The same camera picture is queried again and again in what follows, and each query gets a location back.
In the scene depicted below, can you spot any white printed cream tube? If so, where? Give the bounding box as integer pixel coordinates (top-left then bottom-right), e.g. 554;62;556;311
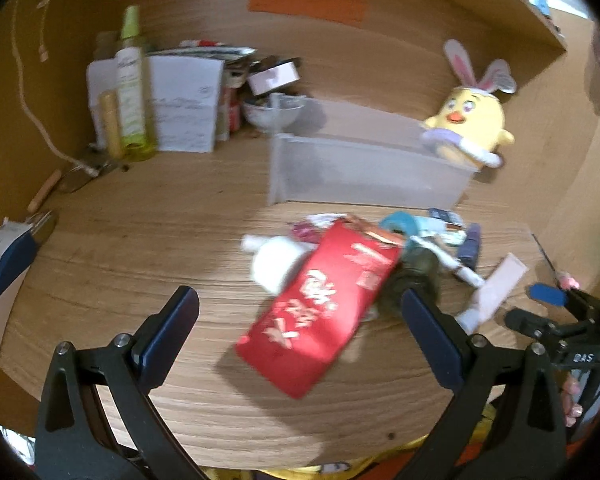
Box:
455;254;528;335

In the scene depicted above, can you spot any white pen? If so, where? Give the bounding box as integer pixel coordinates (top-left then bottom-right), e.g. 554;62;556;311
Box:
410;236;486;289

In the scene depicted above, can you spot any green glass spray bottle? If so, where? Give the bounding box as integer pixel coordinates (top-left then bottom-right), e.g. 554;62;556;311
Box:
376;246;441;315

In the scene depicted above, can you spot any dark purple cosmetic bottle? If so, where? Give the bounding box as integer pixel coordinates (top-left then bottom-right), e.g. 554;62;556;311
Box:
456;223;481;270

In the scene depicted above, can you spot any light teal tube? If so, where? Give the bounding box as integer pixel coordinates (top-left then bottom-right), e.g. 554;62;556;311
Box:
414;216;466;247

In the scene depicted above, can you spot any blue Max staples box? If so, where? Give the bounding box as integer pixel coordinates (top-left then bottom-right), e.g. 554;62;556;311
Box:
427;208;465;231

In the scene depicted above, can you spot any teal tape roll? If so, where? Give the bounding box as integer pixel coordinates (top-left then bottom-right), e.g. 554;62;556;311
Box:
379;211;419;238

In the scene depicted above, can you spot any red envelope packet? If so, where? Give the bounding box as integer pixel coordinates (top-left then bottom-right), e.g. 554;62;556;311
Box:
235;216;405;399

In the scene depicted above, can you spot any white round bottle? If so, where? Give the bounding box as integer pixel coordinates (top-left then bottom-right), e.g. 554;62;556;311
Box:
240;234;316;296

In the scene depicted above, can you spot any pink white braided bracelet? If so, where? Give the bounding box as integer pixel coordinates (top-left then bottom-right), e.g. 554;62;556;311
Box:
289;212;349;244

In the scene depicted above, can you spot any person's right hand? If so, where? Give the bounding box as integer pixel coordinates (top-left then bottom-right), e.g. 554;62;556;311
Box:
554;270;589;428

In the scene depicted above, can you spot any blue white carton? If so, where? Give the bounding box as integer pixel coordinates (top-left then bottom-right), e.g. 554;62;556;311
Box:
0;218;39;360

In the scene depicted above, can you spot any yellow chick plush toy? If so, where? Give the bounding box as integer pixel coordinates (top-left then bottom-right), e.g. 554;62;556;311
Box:
420;39;517;169

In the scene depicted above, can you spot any clear plastic storage bin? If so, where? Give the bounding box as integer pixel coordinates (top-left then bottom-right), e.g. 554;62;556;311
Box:
268;99;476;209

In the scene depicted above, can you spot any tall green spray bottle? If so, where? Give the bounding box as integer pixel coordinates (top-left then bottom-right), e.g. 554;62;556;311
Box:
114;4;156;162

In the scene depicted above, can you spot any small white open box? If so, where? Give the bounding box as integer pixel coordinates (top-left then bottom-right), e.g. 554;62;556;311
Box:
247;61;300;96

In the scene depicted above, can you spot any orange sticky note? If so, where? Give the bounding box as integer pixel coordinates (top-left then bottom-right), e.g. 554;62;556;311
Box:
248;0;368;27

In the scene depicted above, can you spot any white cord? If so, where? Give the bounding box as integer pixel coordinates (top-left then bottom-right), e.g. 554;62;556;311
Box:
9;0;102;179

